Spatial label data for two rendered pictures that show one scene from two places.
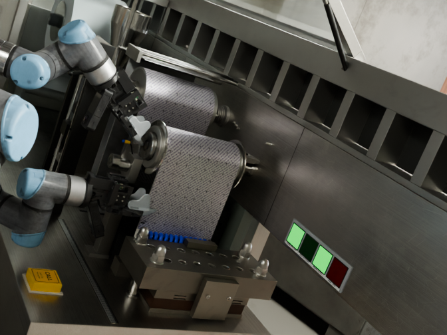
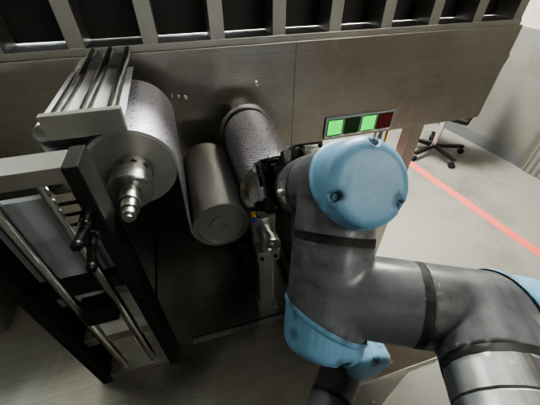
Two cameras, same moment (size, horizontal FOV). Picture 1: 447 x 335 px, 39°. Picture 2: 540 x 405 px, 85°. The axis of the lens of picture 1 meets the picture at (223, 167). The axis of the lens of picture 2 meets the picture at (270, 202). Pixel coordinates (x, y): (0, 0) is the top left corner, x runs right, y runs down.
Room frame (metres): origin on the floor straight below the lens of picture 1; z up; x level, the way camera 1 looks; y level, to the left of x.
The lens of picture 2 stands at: (1.50, 0.65, 1.62)
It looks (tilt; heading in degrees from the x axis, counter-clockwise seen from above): 41 degrees down; 287
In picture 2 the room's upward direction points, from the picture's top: straight up
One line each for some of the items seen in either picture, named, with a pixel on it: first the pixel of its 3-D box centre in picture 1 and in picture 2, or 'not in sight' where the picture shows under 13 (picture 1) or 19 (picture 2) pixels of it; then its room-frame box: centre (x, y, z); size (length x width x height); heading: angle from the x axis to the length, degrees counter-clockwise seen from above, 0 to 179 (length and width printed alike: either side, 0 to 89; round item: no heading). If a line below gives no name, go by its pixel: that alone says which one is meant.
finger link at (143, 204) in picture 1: (144, 203); not in sight; (1.56, 0.16, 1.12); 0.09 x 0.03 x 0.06; 122
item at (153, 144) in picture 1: (149, 145); not in sight; (1.62, 0.20, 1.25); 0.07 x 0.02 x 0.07; 33
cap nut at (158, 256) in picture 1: (159, 252); not in sight; (1.44, 0.07, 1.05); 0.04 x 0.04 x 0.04
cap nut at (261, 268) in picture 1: (263, 266); not in sight; (1.61, -0.20, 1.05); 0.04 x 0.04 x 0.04
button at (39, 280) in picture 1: (43, 280); not in sight; (1.36, 0.30, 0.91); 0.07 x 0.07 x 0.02; 33
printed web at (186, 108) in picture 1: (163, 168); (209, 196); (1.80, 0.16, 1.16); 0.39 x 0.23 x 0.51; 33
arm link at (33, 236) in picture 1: (26, 219); (341, 369); (1.43, 0.40, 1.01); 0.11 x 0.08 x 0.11; 78
